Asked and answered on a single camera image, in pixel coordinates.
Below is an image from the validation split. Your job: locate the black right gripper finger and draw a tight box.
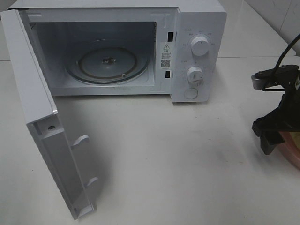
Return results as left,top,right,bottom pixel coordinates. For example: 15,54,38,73
252,112,285,155

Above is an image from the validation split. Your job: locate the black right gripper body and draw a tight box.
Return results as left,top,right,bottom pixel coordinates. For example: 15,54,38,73
270,67,300,134

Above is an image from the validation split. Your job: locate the pink round plate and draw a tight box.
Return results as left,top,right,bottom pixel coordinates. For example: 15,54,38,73
278,132,300,170

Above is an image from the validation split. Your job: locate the round white door button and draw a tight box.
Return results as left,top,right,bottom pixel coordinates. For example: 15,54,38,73
184,88,198,99

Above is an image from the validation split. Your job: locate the white microwave door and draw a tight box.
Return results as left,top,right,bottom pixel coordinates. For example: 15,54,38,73
1,9,98,220

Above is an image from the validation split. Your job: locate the lower white timer knob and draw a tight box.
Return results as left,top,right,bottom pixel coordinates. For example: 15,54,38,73
187,67,203,83

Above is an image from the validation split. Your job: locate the upper white power knob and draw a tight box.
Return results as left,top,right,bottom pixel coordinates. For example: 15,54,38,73
191,35,210,56

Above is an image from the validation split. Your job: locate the white microwave oven body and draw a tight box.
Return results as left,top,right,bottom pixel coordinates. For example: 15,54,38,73
5,0,227,103

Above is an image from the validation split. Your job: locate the white warning label sticker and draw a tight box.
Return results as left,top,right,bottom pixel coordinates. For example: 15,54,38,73
159,42,174,70

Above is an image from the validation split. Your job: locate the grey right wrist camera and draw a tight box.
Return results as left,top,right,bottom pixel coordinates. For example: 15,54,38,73
251,65,300,91

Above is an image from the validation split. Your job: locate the black camera cable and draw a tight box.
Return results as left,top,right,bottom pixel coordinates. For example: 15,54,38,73
260,32,300,93

